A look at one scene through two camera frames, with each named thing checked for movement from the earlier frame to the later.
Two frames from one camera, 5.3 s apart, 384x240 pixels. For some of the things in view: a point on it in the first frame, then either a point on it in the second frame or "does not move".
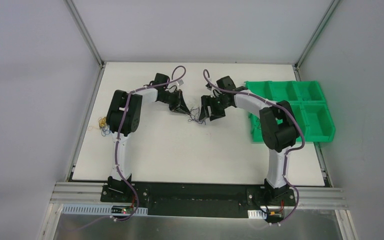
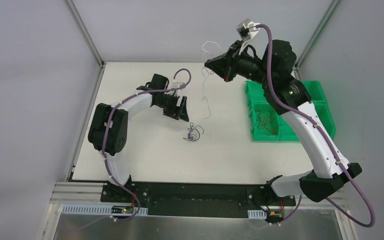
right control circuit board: [275, 214] does not move
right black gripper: [211, 108] to [230, 62]
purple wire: [192, 119] to [194, 134]
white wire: [194, 109] to [205, 67]
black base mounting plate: [214, 199] does not move
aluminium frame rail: [91, 192] does not move
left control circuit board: [122, 210] does not move
